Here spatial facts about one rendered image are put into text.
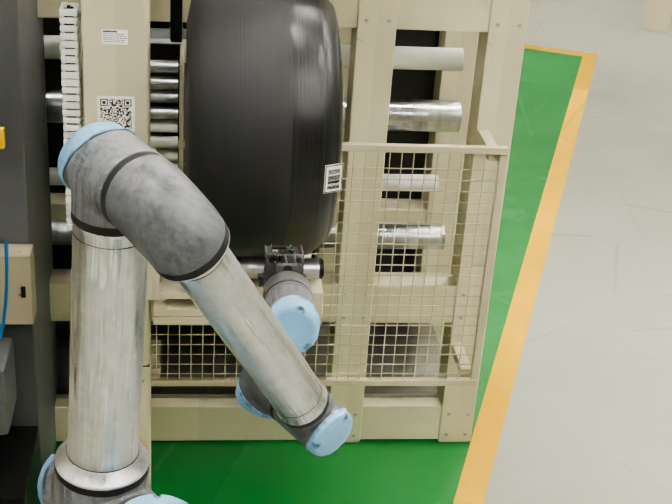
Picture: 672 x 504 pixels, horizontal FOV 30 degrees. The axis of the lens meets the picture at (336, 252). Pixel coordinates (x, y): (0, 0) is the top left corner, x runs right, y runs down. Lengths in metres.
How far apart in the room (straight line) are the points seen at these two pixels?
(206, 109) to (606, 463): 1.86
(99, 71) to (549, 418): 1.96
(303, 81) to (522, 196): 3.08
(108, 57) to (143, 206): 0.92
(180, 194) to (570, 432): 2.39
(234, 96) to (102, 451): 0.76
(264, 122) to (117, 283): 0.68
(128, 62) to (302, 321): 0.72
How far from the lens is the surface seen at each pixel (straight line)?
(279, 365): 1.91
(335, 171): 2.44
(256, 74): 2.40
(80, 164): 1.75
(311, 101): 2.40
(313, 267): 2.66
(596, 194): 5.53
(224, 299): 1.77
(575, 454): 3.79
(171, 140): 3.03
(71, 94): 2.63
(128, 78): 2.56
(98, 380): 1.91
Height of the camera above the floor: 2.14
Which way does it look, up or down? 27 degrees down
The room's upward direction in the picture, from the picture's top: 4 degrees clockwise
